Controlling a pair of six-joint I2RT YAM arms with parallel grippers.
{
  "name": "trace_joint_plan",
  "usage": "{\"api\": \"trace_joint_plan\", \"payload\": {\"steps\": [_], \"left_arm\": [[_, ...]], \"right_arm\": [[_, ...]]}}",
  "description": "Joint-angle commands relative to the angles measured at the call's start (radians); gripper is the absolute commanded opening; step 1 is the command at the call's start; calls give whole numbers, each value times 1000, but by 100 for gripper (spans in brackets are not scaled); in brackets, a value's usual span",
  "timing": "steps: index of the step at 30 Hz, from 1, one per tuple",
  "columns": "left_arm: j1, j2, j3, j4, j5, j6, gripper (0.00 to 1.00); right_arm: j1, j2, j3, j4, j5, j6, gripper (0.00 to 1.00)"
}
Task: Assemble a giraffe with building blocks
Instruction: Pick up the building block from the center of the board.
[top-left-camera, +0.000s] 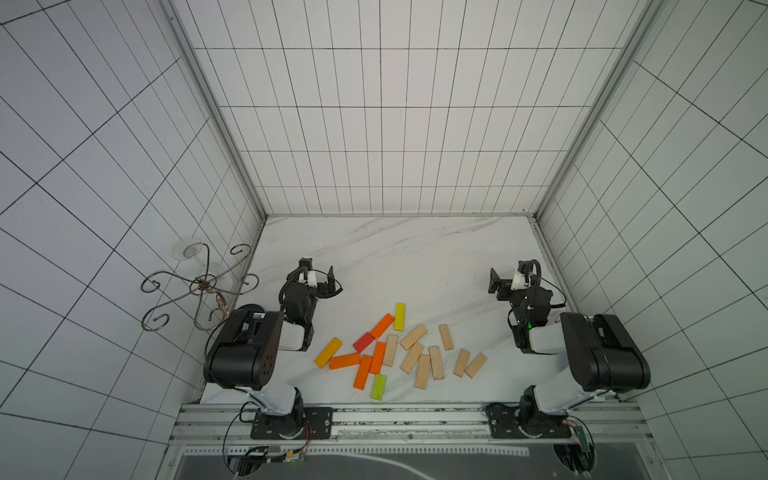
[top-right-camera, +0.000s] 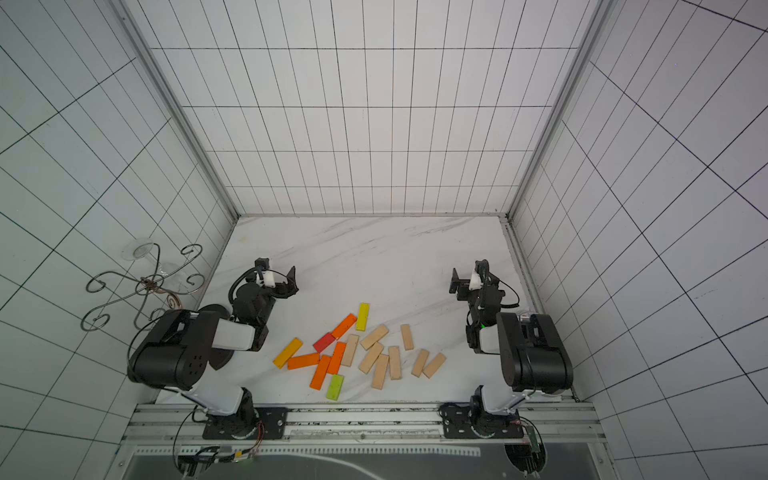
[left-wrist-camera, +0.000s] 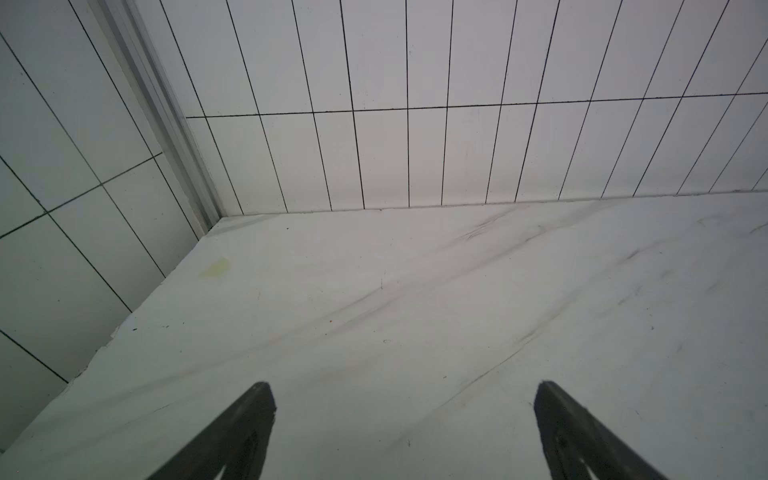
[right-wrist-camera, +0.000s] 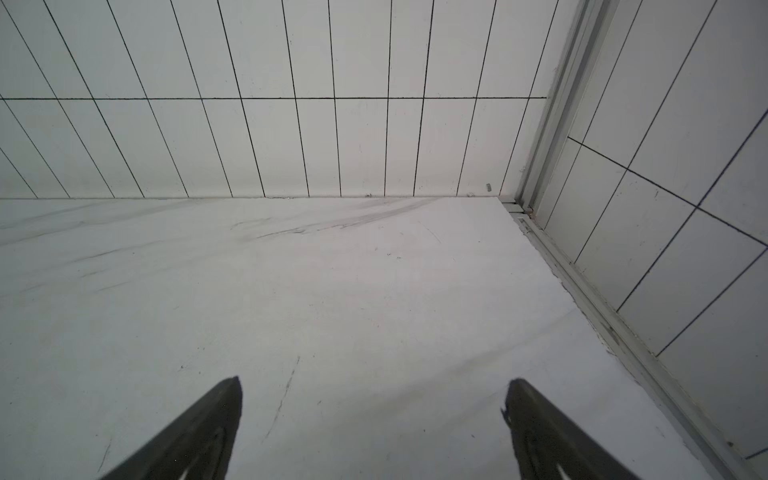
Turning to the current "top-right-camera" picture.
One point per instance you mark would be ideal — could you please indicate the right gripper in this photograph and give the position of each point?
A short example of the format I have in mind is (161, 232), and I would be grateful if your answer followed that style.
(465, 285)

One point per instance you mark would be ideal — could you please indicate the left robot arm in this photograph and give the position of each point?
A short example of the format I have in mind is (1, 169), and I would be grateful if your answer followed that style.
(185, 349)

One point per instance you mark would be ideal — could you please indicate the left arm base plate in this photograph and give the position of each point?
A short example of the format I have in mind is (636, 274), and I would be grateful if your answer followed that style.
(267, 423)

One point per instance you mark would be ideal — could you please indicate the electronics board with wires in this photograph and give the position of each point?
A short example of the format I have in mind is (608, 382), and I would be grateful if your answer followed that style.
(193, 464)

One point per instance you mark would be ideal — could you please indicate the yellow-green block upper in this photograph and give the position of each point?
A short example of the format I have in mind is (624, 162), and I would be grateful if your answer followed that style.
(362, 317)

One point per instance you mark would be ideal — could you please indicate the lime green block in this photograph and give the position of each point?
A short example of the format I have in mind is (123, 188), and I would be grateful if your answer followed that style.
(335, 387)

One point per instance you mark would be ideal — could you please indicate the orange block lying horizontal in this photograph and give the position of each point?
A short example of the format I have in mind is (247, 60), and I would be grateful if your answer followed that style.
(303, 361)

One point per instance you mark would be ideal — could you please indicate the natural block diagonal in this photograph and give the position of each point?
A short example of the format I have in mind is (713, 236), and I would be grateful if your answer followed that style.
(371, 357)
(380, 371)
(375, 336)

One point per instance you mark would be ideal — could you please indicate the ornate metal wire stand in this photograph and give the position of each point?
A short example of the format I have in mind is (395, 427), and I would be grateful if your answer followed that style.
(164, 279)

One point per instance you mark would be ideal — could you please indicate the aluminium mounting rail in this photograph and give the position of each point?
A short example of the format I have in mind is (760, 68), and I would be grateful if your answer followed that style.
(362, 428)

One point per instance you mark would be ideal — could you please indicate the long orange block bottom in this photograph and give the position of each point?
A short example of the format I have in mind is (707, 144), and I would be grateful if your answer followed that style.
(320, 372)

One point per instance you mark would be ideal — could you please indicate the orange block upper diagonal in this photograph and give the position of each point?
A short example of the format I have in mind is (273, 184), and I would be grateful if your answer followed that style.
(344, 326)

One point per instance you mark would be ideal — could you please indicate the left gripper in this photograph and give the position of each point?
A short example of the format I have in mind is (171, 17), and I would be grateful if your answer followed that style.
(282, 286)

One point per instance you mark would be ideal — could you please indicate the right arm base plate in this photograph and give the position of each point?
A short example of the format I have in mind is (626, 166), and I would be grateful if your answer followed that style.
(468, 422)

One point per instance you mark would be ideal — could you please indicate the red wooden block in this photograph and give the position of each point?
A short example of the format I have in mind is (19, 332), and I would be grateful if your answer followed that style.
(324, 342)

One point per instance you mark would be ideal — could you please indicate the yellow-orange wooden block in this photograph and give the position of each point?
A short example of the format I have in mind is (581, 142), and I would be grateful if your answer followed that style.
(287, 353)

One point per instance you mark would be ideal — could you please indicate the orange block upright middle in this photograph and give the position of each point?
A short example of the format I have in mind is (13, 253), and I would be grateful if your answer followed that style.
(336, 358)

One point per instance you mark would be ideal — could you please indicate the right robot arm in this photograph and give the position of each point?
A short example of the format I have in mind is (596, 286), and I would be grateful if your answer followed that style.
(531, 353)

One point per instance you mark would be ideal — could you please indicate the natural block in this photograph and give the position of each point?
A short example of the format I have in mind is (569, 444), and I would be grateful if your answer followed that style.
(395, 365)
(420, 363)
(350, 350)
(407, 337)
(434, 365)

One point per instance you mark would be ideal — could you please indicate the natural block beside orange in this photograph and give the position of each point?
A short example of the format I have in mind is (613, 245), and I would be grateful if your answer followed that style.
(350, 350)

